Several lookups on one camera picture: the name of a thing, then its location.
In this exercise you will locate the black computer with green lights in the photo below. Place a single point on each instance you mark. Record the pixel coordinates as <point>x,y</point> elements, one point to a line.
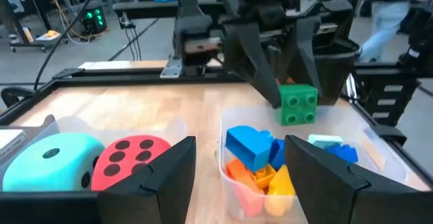
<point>94,26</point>

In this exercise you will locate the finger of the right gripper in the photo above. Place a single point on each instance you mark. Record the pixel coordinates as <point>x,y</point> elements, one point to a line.
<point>309,48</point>
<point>250,55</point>

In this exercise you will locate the black pumpkin-face bucket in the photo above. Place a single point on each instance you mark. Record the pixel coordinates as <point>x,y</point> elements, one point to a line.
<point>338,75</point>

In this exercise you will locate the black metal table frame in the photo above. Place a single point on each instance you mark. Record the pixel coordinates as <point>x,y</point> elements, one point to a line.
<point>118,76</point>

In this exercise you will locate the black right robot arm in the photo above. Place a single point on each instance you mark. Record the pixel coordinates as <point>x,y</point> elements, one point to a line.
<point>193,27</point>

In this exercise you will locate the silver corner bracket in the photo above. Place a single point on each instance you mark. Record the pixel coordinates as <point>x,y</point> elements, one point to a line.
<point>172,70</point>

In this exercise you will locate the person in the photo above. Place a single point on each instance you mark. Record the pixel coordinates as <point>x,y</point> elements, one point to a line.
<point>382,24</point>

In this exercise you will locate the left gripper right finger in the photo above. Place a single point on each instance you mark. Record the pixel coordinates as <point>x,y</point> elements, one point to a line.
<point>338,197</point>

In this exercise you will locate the orange two-stud toy block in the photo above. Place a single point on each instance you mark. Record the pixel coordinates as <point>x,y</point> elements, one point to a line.
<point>242,180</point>

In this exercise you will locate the cyan foam die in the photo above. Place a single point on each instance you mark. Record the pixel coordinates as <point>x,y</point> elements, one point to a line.
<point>50,173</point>

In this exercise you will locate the yellow toy block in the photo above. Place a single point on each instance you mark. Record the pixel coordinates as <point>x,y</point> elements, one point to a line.
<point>279,183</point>

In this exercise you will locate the red foam die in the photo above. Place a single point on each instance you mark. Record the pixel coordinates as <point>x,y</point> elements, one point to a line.
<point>105,183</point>

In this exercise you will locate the black equipment stand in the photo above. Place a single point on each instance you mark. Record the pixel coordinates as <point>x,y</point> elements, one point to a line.
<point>409,92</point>

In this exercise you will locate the small green square brick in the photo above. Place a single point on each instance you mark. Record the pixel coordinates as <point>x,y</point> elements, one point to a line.
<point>299,110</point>

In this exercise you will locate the large blue toy block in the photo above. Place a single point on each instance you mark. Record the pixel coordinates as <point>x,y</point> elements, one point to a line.
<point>247,149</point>

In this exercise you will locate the clear plastic bin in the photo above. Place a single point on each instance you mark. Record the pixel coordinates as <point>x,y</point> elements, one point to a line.
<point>152,126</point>
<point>389,170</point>

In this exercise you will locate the smoky dark plastic bin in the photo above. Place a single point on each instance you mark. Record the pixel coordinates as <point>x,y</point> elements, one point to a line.
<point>47,122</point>

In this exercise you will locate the pale teal two-by-four brick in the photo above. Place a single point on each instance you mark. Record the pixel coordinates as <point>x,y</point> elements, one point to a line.
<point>324,140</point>

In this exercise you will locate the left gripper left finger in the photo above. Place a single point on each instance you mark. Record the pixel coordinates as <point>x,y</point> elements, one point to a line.
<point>162,190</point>

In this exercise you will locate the small yellow tool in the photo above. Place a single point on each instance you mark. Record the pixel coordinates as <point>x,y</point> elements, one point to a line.
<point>51,34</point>

